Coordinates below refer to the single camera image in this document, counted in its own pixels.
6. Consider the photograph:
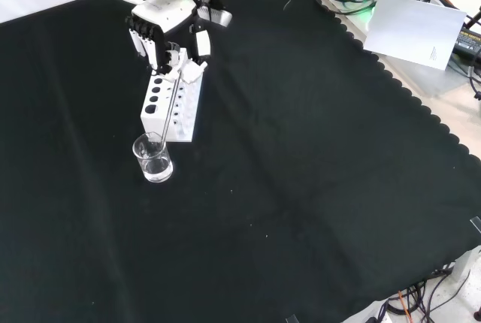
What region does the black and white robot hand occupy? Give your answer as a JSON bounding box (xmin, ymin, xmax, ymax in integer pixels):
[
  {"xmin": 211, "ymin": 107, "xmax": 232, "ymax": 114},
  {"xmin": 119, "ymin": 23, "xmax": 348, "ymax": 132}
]
[{"xmin": 125, "ymin": 0, "xmax": 213, "ymax": 83}]

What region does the clear glass rod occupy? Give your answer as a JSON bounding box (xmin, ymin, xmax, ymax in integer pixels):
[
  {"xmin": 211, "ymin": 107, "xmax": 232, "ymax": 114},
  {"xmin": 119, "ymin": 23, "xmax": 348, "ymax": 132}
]
[{"xmin": 156, "ymin": 69, "xmax": 185, "ymax": 151}]

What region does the white test tube rack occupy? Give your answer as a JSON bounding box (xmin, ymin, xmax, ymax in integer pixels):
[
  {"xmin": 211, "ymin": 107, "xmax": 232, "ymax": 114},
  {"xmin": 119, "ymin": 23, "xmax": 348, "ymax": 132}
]
[{"xmin": 140, "ymin": 71, "xmax": 204, "ymax": 143}]

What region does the clear glass beaker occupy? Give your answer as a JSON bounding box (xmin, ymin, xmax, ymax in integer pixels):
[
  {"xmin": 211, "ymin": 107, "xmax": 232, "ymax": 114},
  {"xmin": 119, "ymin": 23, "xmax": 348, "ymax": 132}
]
[{"xmin": 132, "ymin": 131, "xmax": 174, "ymax": 184}]

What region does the black bench cloth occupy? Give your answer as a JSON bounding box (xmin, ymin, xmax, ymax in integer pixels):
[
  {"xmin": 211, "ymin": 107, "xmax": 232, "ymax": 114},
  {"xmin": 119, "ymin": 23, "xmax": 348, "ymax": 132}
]
[{"xmin": 0, "ymin": 0, "xmax": 481, "ymax": 323}]

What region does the pale board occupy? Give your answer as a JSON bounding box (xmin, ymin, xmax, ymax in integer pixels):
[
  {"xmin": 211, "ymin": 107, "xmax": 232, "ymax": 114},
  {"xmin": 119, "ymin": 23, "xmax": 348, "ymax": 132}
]
[{"xmin": 363, "ymin": 0, "xmax": 467, "ymax": 72}]

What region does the black power adapter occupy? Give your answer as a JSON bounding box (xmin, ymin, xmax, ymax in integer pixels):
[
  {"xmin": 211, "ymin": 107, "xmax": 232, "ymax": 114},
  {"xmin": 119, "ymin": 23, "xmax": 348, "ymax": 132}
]
[{"xmin": 452, "ymin": 22, "xmax": 481, "ymax": 58}]

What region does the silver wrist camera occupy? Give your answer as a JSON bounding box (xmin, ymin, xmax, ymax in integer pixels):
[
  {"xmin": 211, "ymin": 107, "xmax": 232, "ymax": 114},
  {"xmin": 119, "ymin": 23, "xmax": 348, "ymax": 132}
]
[{"xmin": 202, "ymin": 4, "xmax": 233, "ymax": 28}]

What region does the black floor cable bundle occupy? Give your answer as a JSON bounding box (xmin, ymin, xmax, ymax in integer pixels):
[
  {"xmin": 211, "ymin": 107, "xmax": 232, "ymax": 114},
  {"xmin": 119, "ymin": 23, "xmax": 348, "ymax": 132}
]
[{"xmin": 386, "ymin": 268, "xmax": 481, "ymax": 323}]

